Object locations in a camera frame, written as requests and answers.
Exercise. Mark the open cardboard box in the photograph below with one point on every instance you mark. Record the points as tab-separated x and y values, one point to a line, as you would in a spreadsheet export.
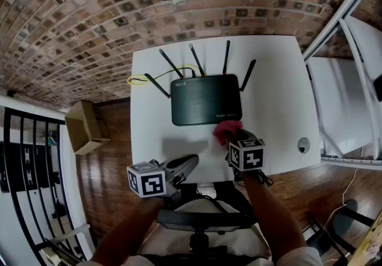
80	127

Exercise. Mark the pink cloth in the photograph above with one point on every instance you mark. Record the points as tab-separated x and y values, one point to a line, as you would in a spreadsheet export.
224	129

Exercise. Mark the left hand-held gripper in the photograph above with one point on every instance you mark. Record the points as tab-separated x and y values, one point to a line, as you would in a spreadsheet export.
147	181

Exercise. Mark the black stool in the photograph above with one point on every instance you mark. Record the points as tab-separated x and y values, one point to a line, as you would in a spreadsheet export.
343	217

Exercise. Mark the person's left forearm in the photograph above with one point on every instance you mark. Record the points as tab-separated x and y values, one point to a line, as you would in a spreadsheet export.
128	229

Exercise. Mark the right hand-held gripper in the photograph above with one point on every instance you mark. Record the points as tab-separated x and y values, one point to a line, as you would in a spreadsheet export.
247	154

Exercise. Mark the round wooden table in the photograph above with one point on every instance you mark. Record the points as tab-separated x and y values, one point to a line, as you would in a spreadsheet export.
373	244

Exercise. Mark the black router with antennas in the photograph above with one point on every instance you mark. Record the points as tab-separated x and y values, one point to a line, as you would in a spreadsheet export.
203	100

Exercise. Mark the black cabinet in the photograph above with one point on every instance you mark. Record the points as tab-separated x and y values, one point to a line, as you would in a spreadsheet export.
27	169

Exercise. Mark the white metal shelf rack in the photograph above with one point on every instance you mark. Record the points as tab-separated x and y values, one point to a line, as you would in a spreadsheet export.
337	103

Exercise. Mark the flat black device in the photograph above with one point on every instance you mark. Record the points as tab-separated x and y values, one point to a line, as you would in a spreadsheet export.
378	89

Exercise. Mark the black chest mount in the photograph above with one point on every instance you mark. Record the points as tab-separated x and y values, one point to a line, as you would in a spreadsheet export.
203	223

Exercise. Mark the person's white shirt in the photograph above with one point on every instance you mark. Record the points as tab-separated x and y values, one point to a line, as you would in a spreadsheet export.
167	238

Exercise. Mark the black metal railing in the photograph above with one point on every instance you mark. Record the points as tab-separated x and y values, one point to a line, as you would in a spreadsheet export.
35	115

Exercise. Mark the person's right forearm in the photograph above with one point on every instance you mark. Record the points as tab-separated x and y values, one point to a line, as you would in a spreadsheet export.
274	217

